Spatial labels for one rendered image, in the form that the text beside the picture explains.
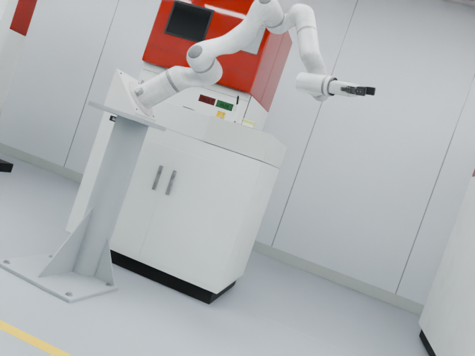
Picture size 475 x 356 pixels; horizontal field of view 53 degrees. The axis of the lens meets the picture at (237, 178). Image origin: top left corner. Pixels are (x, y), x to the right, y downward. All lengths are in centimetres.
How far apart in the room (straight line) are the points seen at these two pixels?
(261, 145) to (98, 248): 96
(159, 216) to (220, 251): 39
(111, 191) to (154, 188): 35
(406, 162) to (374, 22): 135
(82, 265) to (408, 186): 307
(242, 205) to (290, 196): 211
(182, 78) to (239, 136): 46
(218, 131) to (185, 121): 19
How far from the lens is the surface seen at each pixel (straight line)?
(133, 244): 270
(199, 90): 329
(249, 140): 249
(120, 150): 233
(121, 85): 231
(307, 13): 223
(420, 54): 476
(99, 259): 244
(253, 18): 227
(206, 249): 255
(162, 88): 231
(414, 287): 464
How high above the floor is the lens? 79
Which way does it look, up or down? 2 degrees down
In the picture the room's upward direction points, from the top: 19 degrees clockwise
